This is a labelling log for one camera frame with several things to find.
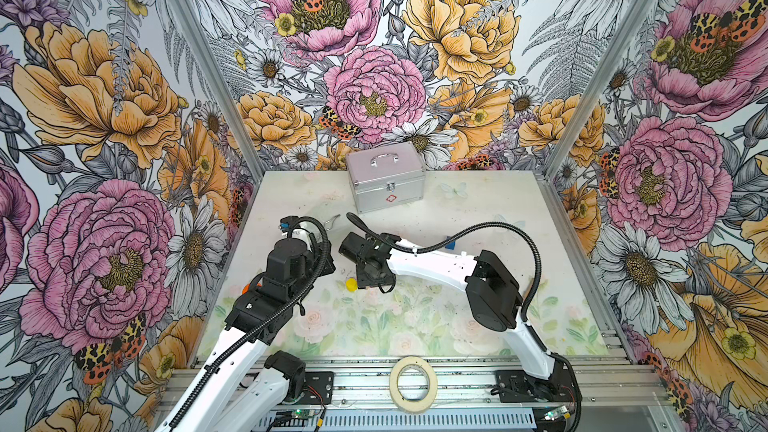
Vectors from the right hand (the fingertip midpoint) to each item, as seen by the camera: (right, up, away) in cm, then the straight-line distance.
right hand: (375, 286), depth 87 cm
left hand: (-10, +12, -13) cm, 20 cm away
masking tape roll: (+8, -22, -17) cm, 29 cm away
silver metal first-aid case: (+3, +33, +15) cm, 36 cm away
